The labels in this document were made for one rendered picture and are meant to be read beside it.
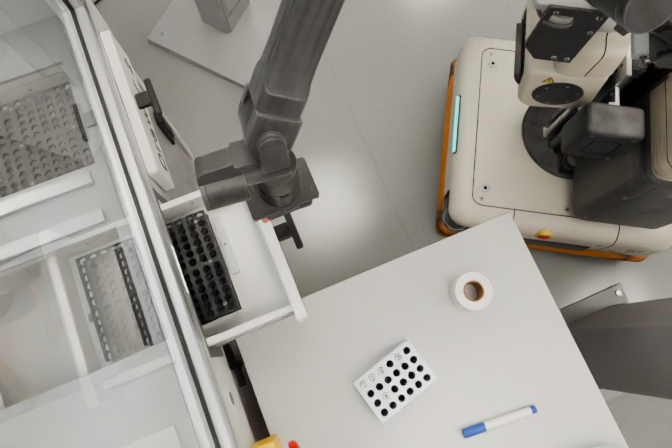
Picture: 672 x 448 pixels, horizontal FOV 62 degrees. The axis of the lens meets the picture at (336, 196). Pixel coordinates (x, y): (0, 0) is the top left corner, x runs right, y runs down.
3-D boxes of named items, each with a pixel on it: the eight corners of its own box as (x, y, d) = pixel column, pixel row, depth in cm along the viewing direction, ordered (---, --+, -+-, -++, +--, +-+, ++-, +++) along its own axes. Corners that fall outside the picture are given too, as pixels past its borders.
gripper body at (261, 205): (239, 184, 82) (232, 168, 75) (303, 160, 83) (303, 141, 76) (254, 224, 80) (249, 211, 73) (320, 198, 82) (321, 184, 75)
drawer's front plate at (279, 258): (252, 173, 105) (243, 153, 94) (309, 319, 98) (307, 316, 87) (243, 176, 104) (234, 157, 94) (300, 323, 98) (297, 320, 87)
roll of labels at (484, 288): (461, 318, 104) (466, 317, 100) (443, 284, 106) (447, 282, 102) (493, 301, 105) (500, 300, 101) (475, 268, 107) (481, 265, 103)
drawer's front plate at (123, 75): (129, 58, 110) (108, 27, 100) (175, 189, 104) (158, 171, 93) (120, 61, 110) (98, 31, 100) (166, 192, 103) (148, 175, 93)
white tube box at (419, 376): (405, 339, 103) (408, 339, 99) (434, 377, 101) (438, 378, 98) (351, 381, 101) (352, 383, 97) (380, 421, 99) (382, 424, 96)
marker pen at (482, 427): (532, 403, 100) (535, 404, 99) (535, 412, 100) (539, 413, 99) (460, 428, 99) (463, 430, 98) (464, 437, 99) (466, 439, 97)
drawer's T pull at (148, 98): (151, 79, 101) (148, 76, 99) (163, 115, 99) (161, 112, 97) (131, 86, 100) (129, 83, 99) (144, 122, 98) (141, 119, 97)
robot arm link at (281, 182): (302, 176, 69) (290, 135, 70) (248, 191, 68) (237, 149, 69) (303, 192, 76) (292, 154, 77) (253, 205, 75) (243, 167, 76)
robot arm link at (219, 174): (285, 134, 63) (270, 92, 69) (184, 160, 61) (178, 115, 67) (300, 206, 72) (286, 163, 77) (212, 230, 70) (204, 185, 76)
